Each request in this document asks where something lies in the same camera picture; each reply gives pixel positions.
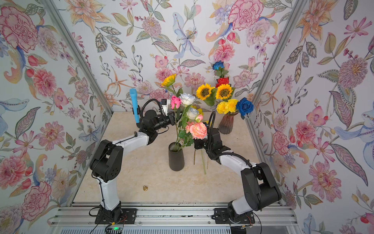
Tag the blue tube on black stand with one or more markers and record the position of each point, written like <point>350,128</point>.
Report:
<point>133,95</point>

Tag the yellow carnation pink vase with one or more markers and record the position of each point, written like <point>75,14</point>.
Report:
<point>222,107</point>
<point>232,105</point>

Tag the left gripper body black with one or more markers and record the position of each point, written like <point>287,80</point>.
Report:
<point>165,121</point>

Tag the dark grey vase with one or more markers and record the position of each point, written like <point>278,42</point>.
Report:
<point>176,157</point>

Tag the red rose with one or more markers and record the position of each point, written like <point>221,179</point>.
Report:
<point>222,81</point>

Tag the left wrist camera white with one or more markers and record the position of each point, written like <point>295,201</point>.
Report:
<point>165,105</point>

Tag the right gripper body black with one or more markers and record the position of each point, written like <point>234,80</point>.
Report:
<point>205,144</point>

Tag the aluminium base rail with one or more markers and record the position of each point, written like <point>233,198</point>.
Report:
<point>173,218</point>

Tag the white rose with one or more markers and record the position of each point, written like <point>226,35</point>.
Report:
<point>187,99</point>

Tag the small blue rose top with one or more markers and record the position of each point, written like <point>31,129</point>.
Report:
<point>218,65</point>

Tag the small white rose bud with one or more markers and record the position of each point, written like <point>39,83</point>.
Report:
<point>192,113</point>

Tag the blue rose large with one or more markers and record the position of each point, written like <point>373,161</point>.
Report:
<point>245,107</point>

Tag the magenta rose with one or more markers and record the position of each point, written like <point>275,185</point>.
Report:
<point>175,102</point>

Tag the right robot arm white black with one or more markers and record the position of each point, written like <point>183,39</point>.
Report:
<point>259,185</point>

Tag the pink ribbed glass vase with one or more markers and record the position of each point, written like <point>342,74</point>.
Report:
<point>227,122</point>

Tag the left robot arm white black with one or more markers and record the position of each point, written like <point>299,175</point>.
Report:
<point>107,161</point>

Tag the pink peony flower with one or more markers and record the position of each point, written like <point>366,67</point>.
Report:
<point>198,130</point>

